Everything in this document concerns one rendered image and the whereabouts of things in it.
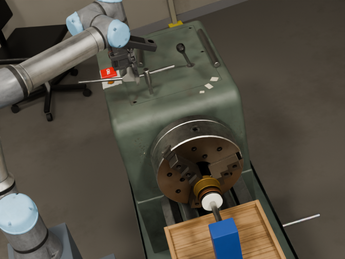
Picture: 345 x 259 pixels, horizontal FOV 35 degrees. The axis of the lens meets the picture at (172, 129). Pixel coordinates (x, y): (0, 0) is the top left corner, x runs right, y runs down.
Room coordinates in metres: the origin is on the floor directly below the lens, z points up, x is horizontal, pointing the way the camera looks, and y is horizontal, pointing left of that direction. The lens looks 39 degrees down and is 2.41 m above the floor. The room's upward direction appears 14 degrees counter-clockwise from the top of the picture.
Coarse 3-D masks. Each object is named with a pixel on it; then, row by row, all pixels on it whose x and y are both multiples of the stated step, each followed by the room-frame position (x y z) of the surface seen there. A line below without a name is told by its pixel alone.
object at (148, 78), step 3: (144, 69) 1.60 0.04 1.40; (147, 69) 1.59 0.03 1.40; (144, 72) 1.59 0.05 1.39; (147, 72) 1.59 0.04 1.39; (147, 75) 1.59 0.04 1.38; (147, 78) 1.59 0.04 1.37; (150, 78) 1.60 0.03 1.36; (147, 81) 1.59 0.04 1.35; (150, 81) 1.60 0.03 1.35; (147, 84) 1.60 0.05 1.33; (150, 84) 1.60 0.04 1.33; (150, 87) 1.60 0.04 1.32; (150, 90) 1.60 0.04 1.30; (150, 93) 1.60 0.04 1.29; (153, 93) 1.61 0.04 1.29
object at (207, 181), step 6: (204, 180) 1.28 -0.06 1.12; (210, 180) 1.28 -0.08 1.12; (216, 180) 1.28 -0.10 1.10; (198, 186) 1.27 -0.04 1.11; (204, 186) 1.26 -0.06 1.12; (210, 186) 1.25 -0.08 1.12; (216, 186) 1.25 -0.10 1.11; (198, 192) 1.25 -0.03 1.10; (204, 192) 1.23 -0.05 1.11; (210, 192) 1.23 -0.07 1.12; (216, 192) 1.23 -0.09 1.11; (198, 198) 1.25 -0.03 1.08
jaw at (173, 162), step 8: (168, 152) 1.37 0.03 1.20; (168, 160) 1.36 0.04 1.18; (176, 160) 1.33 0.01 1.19; (184, 160) 1.35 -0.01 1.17; (176, 168) 1.32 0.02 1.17; (184, 168) 1.32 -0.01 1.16; (192, 168) 1.32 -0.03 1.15; (184, 176) 1.30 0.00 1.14; (192, 176) 1.31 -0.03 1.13; (200, 176) 1.30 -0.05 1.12; (192, 184) 1.29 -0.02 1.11
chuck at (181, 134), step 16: (176, 128) 1.45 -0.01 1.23; (208, 128) 1.41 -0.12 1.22; (224, 128) 1.44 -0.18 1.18; (160, 144) 1.43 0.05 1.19; (176, 144) 1.37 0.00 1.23; (192, 144) 1.37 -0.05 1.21; (208, 144) 1.37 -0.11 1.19; (224, 144) 1.37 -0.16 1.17; (160, 160) 1.37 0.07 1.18; (192, 160) 1.37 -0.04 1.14; (208, 160) 1.37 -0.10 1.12; (240, 160) 1.38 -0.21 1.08; (160, 176) 1.36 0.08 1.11; (176, 176) 1.36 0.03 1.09; (176, 192) 1.37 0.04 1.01; (224, 192) 1.37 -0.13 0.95
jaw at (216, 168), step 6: (228, 156) 1.37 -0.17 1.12; (234, 156) 1.36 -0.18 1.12; (240, 156) 1.38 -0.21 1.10; (216, 162) 1.36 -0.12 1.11; (222, 162) 1.35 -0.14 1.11; (228, 162) 1.34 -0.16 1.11; (234, 162) 1.33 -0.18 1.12; (210, 168) 1.35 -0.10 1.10; (216, 168) 1.34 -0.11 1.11; (222, 168) 1.33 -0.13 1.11; (228, 168) 1.33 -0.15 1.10; (234, 168) 1.33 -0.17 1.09; (240, 168) 1.34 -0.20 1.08; (216, 174) 1.31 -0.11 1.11; (222, 174) 1.31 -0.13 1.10; (228, 174) 1.31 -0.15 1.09; (222, 180) 1.29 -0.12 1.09
